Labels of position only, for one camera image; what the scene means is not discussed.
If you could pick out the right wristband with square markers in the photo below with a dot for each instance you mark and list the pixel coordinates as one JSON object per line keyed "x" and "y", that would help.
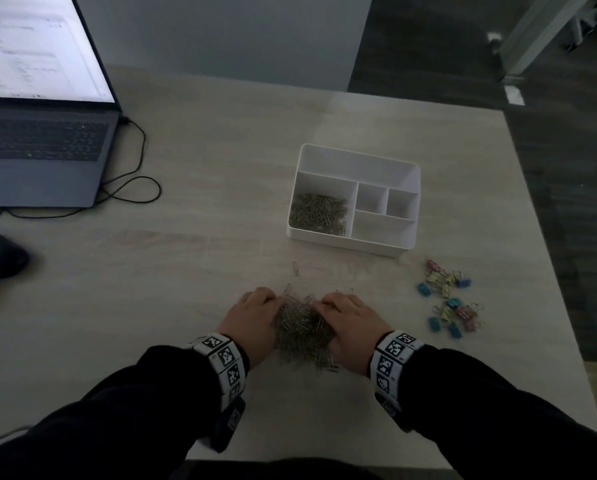
{"x": 391, "y": 354}

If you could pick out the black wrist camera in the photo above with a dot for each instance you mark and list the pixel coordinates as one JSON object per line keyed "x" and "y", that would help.
{"x": 391, "y": 409}
{"x": 231, "y": 422}

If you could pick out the grey metal post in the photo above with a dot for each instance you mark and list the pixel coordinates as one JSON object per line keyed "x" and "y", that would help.
{"x": 538, "y": 34}

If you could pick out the person's black trousers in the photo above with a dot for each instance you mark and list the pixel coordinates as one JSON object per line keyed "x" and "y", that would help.
{"x": 278, "y": 469}

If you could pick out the left wristband with square markers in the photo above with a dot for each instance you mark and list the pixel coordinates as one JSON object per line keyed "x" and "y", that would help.
{"x": 223, "y": 354}

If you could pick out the pile of silver paper clips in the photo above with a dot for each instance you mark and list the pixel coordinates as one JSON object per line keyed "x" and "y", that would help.
{"x": 318, "y": 212}
{"x": 301, "y": 329}

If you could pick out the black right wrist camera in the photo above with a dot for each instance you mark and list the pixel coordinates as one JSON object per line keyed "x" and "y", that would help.
{"x": 391, "y": 409}

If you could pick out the white floor plate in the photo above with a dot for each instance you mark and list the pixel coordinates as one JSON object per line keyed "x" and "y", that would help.
{"x": 514, "y": 95}

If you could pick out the person's right hand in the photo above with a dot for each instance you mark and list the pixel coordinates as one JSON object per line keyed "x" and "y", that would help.
{"x": 358, "y": 329}

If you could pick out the person's left hand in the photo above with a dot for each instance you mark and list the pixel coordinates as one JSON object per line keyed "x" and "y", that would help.
{"x": 253, "y": 319}

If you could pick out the black computer mouse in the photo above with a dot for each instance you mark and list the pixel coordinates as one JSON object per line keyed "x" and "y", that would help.
{"x": 1, "y": 254}

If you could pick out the group of colourful binder clips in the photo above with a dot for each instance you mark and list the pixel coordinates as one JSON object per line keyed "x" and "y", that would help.
{"x": 433, "y": 323}

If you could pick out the person's right forearm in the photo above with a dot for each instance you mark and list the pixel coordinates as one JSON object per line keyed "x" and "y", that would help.
{"x": 503, "y": 419}

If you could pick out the wristband with square markers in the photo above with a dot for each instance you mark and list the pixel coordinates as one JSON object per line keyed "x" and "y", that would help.
{"x": 223, "y": 354}
{"x": 391, "y": 354}

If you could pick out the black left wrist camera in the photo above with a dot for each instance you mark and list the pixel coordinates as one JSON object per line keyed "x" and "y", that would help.
{"x": 231, "y": 422}

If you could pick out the white compartment organizer tray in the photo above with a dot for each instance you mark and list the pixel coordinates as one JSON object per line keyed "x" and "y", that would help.
{"x": 383, "y": 229}

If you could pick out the person's left forearm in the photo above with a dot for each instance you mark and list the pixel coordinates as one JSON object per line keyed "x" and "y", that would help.
{"x": 103, "y": 424}

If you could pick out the grey laptop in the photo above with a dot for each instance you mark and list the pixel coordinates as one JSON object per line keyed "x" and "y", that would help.
{"x": 38, "y": 184}

